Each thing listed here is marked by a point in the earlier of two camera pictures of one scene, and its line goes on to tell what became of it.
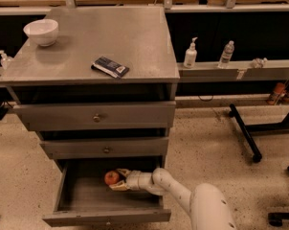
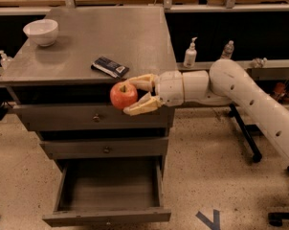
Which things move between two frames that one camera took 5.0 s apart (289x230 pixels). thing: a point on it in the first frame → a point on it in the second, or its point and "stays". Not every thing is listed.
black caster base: x=276 y=218 stays
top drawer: x=58 y=117 stays
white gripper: x=134 y=180 → x=168 y=87
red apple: x=111 y=177 → x=122 y=95
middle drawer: x=116 y=148 stays
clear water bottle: x=227 y=55 stays
